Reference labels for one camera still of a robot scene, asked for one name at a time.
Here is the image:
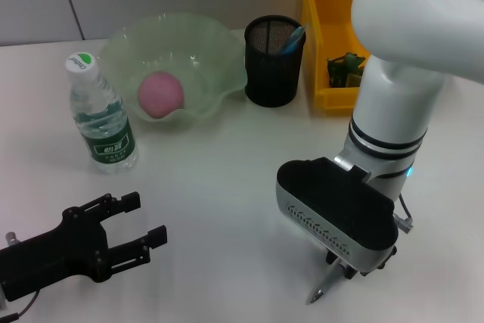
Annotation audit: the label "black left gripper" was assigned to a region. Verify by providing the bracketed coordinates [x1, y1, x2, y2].
[0, 191, 168, 301]

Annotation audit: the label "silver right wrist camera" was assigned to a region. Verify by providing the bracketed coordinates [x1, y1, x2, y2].
[275, 156, 400, 275]

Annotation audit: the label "blue scissors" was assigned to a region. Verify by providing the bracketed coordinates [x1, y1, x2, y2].
[279, 26, 306, 55]

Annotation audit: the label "black mesh pen holder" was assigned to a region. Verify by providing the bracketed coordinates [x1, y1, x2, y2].
[244, 15, 307, 107]

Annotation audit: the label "clear water bottle green label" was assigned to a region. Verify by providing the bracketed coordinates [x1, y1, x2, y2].
[64, 50, 139, 175]

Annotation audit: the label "yellow plastic bin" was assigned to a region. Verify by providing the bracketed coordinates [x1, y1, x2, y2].
[300, 0, 394, 114]

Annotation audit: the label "right gripper cable with plug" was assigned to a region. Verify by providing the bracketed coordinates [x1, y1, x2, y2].
[392, 194, 414, 232]

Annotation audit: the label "green glass fruit plate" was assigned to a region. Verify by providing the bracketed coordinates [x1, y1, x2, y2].
[98, 12, 249, 127]

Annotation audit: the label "left gripper cable with plug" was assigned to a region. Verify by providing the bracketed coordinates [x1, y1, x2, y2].
[0, 290, 41, 322]

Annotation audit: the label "gripper cable with plug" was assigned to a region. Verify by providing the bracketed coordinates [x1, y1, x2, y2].
[0, 290, 41, 322]
[392, 194, 414, 232]

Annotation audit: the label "pink peach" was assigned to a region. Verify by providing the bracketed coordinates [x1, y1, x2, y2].
[136, 71, 186, 120]

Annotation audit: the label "silver clear pen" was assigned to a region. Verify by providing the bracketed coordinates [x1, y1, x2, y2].
[306, 256, 343, 305]

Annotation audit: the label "green plastic wrapper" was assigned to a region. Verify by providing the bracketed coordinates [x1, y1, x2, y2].
[327, 52, 368, 89]

